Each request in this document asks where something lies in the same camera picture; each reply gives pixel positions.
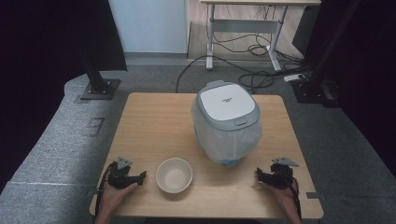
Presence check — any black cable under desk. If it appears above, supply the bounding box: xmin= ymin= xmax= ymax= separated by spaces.
xmin=212 ymin=33 xmax=273 ymax=57

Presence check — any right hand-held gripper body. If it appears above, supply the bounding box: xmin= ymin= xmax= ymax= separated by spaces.
xmin=268 ymin=156 xmax=300 ymax=190

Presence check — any beige paper bowl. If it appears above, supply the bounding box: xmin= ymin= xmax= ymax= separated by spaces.
xmin=155 ymin=157 xmax=194 ymax=194

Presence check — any right hand-held gripper black cable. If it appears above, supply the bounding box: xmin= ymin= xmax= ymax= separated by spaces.
xmin=284 ymin=174 xmax=303 ymax=220

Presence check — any white power strip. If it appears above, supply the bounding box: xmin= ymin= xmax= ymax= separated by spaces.
xmin=283 ymin=73 xmax=306 ymax=83

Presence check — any white-legged wooden desk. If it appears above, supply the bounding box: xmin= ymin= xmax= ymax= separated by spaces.
xmin=199 ymin=0 xmax=322 ymax=73

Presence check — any left hand-held gripper black cable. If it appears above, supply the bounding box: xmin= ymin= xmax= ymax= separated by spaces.
xmin=94 ymin=161 xmax=116 ymax=218

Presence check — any person's right hand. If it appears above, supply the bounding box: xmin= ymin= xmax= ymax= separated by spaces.
xmin=264 ymin=182 xmax=298 ymax=210

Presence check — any black curtain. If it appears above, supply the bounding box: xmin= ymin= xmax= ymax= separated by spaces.
xmin=0 ymin=0 xmax=128 ymax=194
xmin=292 ymin=0 xmax=396 ymax=178

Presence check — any hand-held gripper black cable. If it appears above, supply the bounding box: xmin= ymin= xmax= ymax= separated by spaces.
xmin=94 ymin=161 xmax=116 ymax=218
xmin=284 ymin=174 xmax=303 ymax=220

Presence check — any looped black floor cable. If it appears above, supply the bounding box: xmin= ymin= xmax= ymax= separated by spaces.
xmin=238 ymin=70 xmax=276 ymax=93

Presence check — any black metal stand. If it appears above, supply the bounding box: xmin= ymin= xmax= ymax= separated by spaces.
xmin=290 ymin=0 xmax=363 ymax=108
xmin=78 ymin=46 xmax=122 ymax=102

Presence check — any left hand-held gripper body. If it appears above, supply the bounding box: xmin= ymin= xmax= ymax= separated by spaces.
xmin=106 ymin=156 xmax=138 ymax=189

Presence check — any long black floor cable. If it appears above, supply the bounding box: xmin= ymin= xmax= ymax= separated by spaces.
xmin=175 ymin=54 xmax=250 ymax=93

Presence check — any person's left hand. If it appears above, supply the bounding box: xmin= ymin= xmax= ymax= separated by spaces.
xmin=100 ymin=182 xmax=140 ymax=213

